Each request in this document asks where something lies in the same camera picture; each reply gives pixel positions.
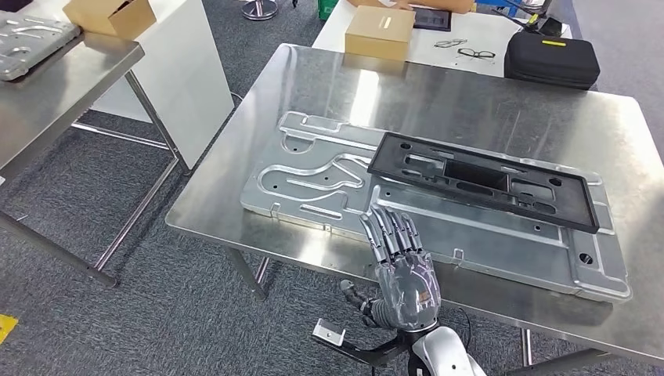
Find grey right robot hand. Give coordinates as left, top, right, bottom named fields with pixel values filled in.
left=339, top=204, right=443, bottom=333

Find black plastic car part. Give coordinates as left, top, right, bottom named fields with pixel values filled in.
left=366, top=132, right=601, bottom=235

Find steel workbench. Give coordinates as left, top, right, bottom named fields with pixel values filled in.
left=164, top=42, right=664, bottom=376

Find stamped metal panel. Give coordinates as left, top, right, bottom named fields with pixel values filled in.
left=0, top=10, right=82, bottom=83
left=239, top=110, right=634, bottom=304

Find cardboard box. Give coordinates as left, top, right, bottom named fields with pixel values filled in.
left=62, top=0, right=157, bottom=42
left=344, top=5, right=417, bottom=63

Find black zip case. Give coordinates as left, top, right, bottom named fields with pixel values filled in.
left=503, top=31, right=601, bottom=92

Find white table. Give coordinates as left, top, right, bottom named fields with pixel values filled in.
left=311, top=0, right=574, bottom=79

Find black tablet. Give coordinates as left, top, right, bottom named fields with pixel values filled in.
left=412, top=7, right=453, bottom=33

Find white cabinet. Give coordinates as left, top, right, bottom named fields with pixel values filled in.
left=90, top=0, right=236, bottom=171

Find steel table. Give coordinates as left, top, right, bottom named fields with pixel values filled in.
left=0, top=10, right=193, bottom=289

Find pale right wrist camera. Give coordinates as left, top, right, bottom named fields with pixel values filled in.
left=311, top=317, right=416, bottom=370

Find black frame glasses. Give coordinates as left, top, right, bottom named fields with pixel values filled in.
left=456, top=47, right=497, bottom=61

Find black device with cables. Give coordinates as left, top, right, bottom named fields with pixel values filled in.
left=493, top=0, right=565, bottom=38

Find chrome stanchion post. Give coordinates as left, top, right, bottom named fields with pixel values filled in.
left=240, top=0, right=280, bottom=22

